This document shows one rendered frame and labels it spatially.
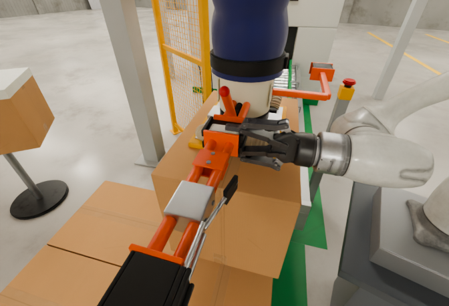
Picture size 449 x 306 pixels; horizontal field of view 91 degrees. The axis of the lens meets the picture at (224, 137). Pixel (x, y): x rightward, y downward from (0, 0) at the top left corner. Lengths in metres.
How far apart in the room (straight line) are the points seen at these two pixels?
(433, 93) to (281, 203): 0.40
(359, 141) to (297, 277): 1.28
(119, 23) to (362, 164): 1.66
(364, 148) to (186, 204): 0.35
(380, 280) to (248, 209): 0.50
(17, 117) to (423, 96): 1.83
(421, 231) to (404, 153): 0.49
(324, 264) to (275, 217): 1.17
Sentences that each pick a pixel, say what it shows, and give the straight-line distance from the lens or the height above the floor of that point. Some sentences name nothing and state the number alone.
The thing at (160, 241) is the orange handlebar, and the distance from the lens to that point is 0.35.
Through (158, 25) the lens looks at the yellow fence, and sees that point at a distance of 2.29.
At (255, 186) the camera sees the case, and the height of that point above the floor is 1.07.
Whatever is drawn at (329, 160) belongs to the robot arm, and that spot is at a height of 1.21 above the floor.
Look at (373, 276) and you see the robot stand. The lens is 0.94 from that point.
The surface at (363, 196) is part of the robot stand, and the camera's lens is 1.14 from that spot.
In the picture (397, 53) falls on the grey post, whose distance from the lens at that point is 3.97.
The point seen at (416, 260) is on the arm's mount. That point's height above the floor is 0.84.
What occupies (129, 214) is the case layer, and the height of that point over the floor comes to 0.54.
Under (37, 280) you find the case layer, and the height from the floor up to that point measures 0.54.
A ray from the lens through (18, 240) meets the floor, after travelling 2.26.
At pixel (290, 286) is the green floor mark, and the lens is 1.65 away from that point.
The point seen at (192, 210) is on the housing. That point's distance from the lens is 0.36.
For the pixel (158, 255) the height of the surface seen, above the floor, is 1.23.
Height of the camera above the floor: 1.50
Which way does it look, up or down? 36 degrees down
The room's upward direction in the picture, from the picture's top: straight up
